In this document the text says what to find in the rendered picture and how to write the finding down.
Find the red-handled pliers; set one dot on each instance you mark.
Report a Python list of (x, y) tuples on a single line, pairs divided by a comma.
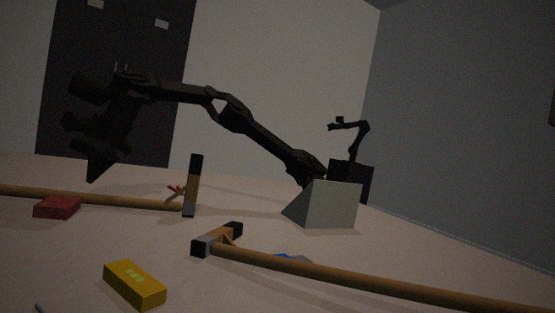
[(173, 189)]

